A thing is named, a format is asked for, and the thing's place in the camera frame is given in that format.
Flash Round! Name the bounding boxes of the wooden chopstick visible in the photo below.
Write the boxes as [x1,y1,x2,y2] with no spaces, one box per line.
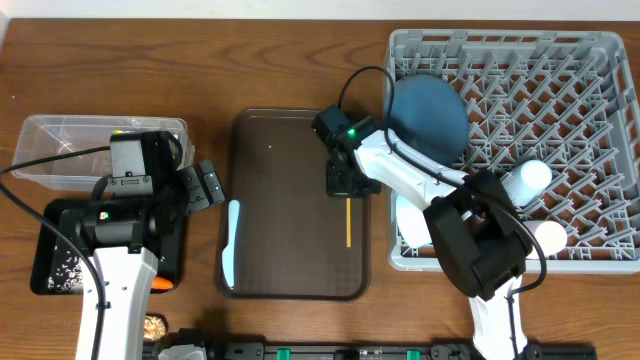
[346,198,352,248]

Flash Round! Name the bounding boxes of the light blue plastic knife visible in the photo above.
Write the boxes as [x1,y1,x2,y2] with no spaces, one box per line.
[221,200,241,289]

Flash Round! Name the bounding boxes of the light blue bowl with rice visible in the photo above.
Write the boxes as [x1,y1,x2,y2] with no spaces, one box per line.
[395,195,432,248]

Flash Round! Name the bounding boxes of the orange carrot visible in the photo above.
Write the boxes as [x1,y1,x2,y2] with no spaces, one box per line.
[151,276,174,292]

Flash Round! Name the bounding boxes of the dark blue plate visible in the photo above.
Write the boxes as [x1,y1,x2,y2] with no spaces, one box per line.
[389,74,470,167]

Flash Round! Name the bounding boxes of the brown food scrap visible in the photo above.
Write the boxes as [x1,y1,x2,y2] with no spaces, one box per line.
[143,315,168,342]

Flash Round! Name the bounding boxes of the light blue cup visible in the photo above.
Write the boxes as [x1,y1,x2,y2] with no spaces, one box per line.
[502,160,552,207]

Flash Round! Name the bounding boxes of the pink cup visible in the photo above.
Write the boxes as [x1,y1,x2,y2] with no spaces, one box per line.
[523,220,568,258]

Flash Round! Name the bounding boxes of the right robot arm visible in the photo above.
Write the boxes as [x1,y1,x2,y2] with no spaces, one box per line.
[311,105,540,359]

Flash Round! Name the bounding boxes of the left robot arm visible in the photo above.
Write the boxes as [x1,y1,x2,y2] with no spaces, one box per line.
[61,131,225,359]

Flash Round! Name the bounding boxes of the grey plastic dishwasher rack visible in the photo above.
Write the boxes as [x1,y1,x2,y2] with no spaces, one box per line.
[384,29,639,274]

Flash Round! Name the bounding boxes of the brown serving tray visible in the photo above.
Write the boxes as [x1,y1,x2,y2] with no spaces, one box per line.
[217,109,370,301]

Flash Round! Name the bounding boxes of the pile of white rice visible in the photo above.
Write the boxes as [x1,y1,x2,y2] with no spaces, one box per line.
[47,242,83,294]

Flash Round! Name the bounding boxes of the black tray bin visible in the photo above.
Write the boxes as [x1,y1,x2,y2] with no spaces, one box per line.
[30,218,186,295]

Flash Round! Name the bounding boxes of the clear plastic bin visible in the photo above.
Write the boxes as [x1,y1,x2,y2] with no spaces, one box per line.
[12,114,195,191]

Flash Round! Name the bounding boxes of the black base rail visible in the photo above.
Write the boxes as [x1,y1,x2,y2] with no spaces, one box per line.
[142,329,599,360]

